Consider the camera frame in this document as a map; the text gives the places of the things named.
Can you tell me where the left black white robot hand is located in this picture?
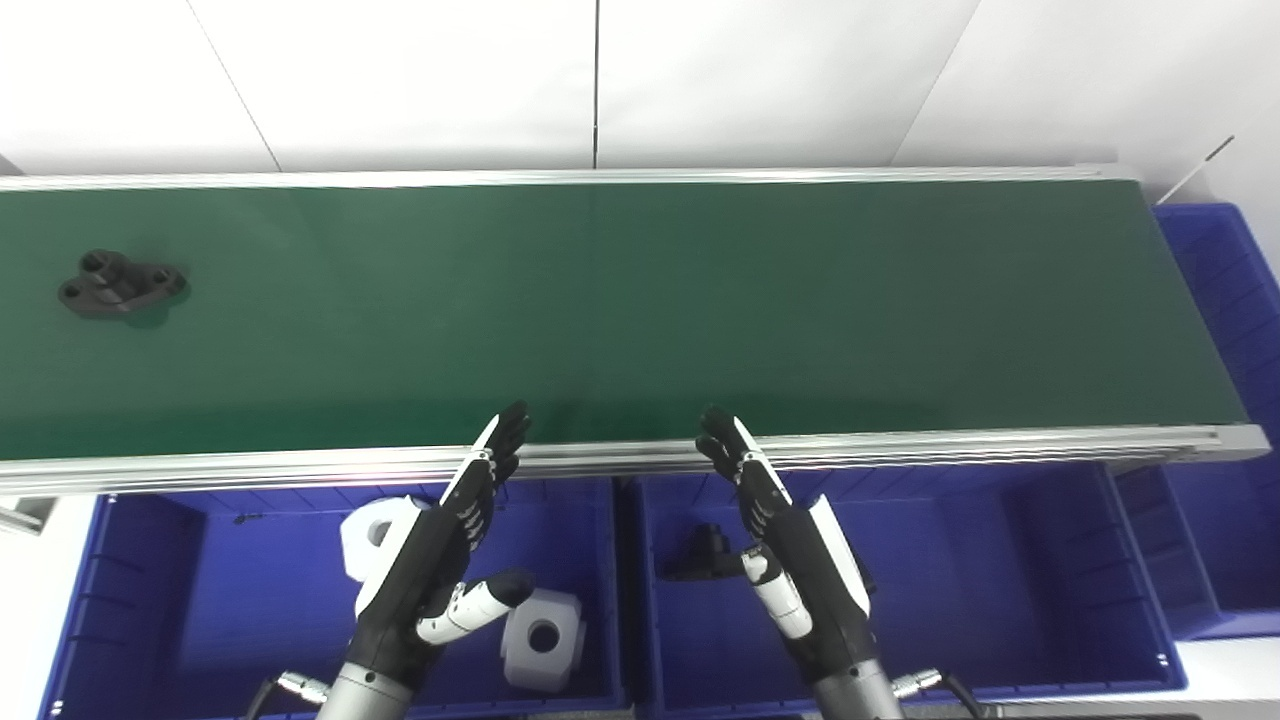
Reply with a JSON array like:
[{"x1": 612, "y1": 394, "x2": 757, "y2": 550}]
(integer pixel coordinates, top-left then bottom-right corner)
[{"x1": 345, "y1": 402, "x2": 537, "y2": 692}]

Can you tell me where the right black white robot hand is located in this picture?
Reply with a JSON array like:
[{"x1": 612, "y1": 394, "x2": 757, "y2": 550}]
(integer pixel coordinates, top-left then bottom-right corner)
[{"x1": 697, "y1": 407, "x2": 882, "y2": 687}]

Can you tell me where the black flanged part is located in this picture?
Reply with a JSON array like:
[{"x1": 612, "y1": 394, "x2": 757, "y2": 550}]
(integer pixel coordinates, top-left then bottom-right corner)
[
  {"x1": 57, "y1": 249, "x2": 189, "y2": 320},
  {"x1": 659, "y1": 522, "x2": 761, "y2": 584}
]

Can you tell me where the white block part with hole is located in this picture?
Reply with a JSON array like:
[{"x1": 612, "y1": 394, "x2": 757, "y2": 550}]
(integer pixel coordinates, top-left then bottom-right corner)
[
  {"x1": 499, "y1": 588, "x2": 587, "y2": 694},
  {"x1": 339, "y1": 495, "x2": 432, "y2": 587}
]

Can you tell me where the green conveyor belt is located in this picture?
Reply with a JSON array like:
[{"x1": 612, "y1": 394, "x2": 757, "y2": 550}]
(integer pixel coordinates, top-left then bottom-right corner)
[
  {"x1": 0, "y1": 164, "x2": 1272, "y2": 536},
  {"x1": 0, "y1": 180, "x2": 1249, "y2": 462}
]

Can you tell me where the blue plastic bin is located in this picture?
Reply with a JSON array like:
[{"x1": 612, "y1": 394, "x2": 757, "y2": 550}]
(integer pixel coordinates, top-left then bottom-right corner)
[
  {"x1": 1114, "y1": 203, "x2": 1280, "y2": 642},
  {"x1": 40, "y1": 478, "x2": 627, "y2": 720},
  {"x1": 625, "y1": 465, "x2": 1189, "y2": 720}
]

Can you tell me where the thin grey rod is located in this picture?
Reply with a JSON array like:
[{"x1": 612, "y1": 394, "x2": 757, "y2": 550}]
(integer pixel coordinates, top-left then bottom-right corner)
[{"x1": 1163, "y1": 134, "x2": 1237, "y2": 203}]

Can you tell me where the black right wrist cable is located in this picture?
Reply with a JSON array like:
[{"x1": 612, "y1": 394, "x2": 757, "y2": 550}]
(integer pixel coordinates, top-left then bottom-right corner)
[{"x1": 889, "y1": 668, "x2": 987, "y2": 720}]

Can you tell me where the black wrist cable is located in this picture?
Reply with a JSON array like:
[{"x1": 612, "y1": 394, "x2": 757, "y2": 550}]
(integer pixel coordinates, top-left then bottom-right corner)
[
  {"x1": 889, "y1": 668, "x2": 987, "y2": 720},
  {"x1": 244, "y1": 671, "x2": 332, "y2": 720}
]

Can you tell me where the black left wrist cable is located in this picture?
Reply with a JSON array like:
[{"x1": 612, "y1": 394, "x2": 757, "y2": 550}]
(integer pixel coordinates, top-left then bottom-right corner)
[{"x1": 244, "y1": 671, "x2": 332, "y2": 720}]

